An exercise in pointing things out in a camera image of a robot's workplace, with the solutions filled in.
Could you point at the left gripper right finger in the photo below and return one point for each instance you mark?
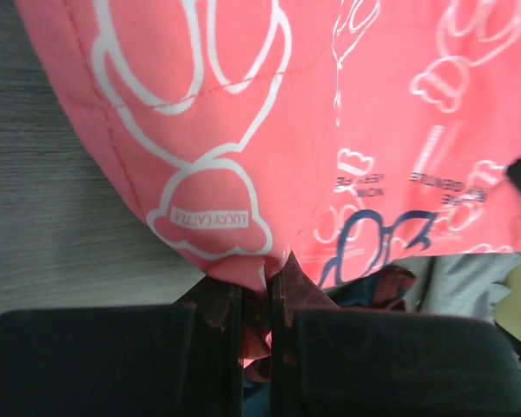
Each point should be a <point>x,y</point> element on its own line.
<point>332,361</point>

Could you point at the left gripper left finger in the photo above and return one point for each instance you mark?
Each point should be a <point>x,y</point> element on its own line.
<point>179,359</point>

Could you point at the grey shirt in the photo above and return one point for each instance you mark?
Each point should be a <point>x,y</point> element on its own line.
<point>459,285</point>

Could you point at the pink patterned shirt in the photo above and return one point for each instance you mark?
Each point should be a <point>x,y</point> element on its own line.
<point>346,133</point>

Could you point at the navy garment red trim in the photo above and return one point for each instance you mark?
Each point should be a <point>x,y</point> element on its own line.
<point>382,290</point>

